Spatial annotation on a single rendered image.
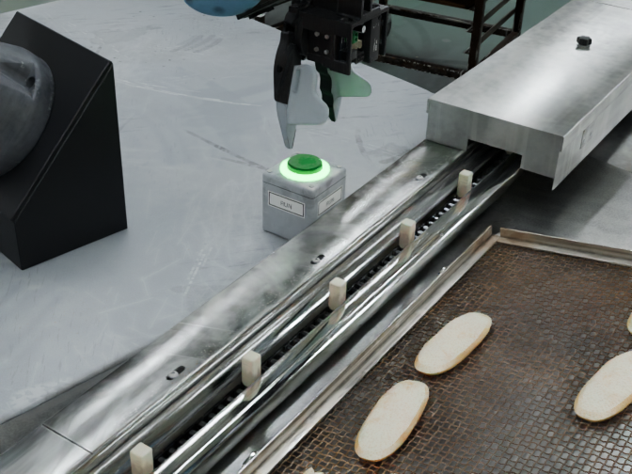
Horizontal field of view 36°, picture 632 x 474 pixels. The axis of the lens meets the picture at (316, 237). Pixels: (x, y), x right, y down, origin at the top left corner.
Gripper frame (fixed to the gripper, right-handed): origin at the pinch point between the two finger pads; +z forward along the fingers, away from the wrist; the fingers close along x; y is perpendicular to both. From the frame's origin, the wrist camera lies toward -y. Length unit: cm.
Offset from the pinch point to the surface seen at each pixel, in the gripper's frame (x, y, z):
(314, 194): -3.1, 3.4, 6.2
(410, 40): 256, -123, 96
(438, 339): -19.6, 27.2, 4.5
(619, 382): -19.0, 42.0, 1.8
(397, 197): 6.1, 8.7, 9.1
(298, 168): -1.7, 0.3, 4.8
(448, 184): 14.4, 11.0, 10.3
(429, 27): 275, -124, 96
